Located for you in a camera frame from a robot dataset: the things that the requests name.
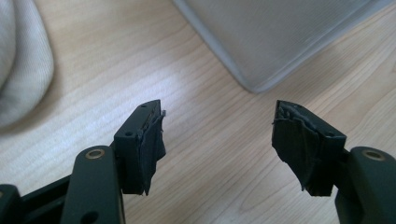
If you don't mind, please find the translucent grey plastic container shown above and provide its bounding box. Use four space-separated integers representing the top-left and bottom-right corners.
172 0 396 94

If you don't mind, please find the white ribbed cloth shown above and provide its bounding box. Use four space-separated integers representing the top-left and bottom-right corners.
0 0 55 129

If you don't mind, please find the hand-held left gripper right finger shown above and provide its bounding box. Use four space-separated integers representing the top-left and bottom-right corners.
271 99 347 197

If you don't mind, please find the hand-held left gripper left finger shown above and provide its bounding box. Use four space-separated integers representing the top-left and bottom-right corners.
113 99 167 197

